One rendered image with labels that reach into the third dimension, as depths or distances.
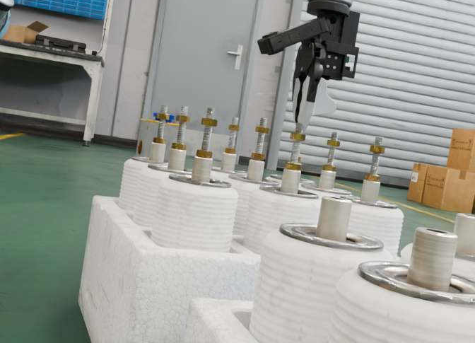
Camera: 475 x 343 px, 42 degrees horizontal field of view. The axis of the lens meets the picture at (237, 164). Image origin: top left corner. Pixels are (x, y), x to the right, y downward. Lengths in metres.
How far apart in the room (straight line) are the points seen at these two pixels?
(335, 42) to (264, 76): 5.18
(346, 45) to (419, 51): 5.68
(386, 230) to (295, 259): 0.39
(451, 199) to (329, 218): 4.19
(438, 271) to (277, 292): 0.13
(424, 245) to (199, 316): 0.20
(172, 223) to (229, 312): 0.24
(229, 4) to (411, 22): 1.90
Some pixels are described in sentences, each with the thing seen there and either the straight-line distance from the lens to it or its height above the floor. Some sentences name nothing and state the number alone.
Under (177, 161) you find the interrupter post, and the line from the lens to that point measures 0.83.
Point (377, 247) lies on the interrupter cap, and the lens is 0.43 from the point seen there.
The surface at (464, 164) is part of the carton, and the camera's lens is 4.72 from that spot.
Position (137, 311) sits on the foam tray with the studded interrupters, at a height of 0.12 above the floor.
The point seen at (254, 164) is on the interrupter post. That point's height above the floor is 0.28.
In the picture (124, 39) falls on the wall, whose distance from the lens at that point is 6.07.
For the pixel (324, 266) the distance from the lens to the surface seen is 0.41.
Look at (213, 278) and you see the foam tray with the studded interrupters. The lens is 0.68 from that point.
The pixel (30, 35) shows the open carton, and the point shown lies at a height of 0.86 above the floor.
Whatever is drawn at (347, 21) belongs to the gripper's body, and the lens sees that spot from 1.06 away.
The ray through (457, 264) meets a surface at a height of 0.25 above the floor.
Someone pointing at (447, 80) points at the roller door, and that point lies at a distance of 6.84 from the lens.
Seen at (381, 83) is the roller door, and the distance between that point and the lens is 6.51.
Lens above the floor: 0.32
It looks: 3 degrees down
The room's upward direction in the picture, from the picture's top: 9 degrees clockwise
